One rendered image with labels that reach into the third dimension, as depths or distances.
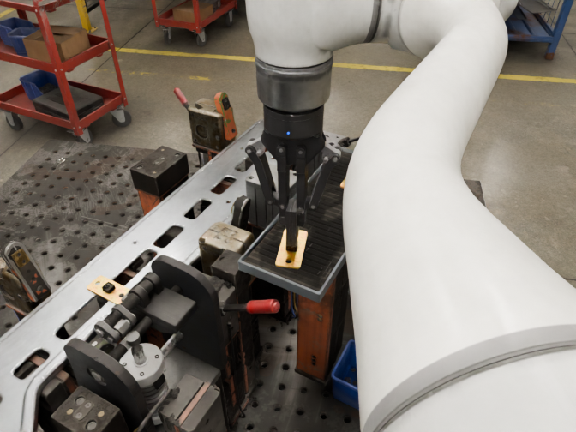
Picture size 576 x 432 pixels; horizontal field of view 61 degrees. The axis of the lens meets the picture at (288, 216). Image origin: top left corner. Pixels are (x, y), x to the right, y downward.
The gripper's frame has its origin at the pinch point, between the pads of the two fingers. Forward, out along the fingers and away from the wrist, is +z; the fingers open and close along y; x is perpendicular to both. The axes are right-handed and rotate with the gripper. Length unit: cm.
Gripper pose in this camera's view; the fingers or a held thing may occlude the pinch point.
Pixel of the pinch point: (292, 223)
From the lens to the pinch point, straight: 73.1
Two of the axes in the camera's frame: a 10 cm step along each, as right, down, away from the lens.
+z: 0.0, 7.6, 6.5
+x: -1.8, 6.4, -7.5
